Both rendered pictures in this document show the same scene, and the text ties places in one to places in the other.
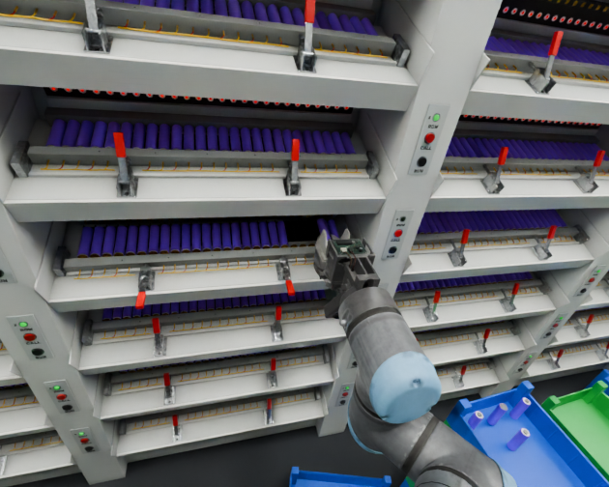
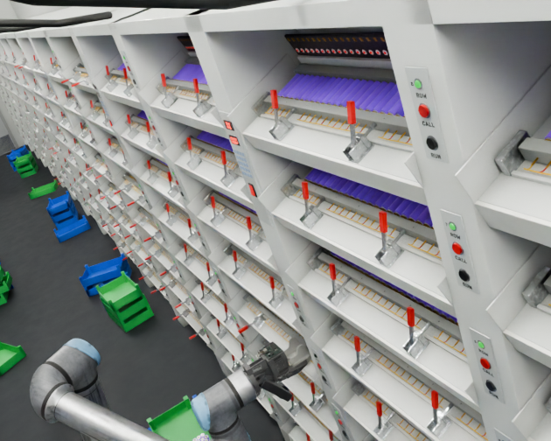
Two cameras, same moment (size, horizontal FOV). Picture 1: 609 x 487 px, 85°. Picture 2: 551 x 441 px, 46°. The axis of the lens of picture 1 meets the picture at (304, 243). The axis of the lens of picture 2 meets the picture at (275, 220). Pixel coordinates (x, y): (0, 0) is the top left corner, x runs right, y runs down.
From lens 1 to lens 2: 1.84 m
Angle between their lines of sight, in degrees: 76
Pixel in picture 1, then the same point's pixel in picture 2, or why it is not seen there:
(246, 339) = (305, 395)
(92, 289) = (247, 315)
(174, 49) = (232, 227)
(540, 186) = (403, 395)
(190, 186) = (254, 282)
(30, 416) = not seen: hidden behind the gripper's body
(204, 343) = (291, 381)
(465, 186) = (351, 355)
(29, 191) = (224, 263)
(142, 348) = not seen: hidden behind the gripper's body
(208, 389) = (310, 423)
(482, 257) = not seen: outside the picture
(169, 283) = (264, 329)
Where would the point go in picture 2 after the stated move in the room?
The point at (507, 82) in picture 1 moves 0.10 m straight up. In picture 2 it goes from (329, 286) to (316, 249)
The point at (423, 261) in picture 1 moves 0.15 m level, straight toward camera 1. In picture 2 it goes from (365, 412) to (310, 416)
